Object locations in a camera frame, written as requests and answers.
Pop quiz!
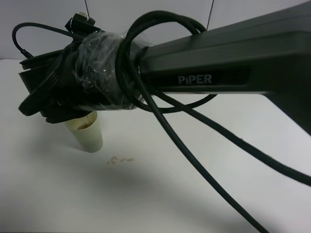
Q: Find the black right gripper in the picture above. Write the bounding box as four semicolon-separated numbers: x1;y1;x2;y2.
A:
18;48;102;124

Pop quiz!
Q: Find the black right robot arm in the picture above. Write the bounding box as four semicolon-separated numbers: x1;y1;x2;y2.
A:
19;1;311;133

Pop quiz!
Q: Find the light green plastic cup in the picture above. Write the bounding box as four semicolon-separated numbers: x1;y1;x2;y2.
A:
65;111;103;153

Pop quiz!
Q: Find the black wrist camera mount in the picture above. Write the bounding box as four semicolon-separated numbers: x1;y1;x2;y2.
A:
65;14;101;36

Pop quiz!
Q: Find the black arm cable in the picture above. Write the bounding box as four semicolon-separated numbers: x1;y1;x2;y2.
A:
12;9;311;233

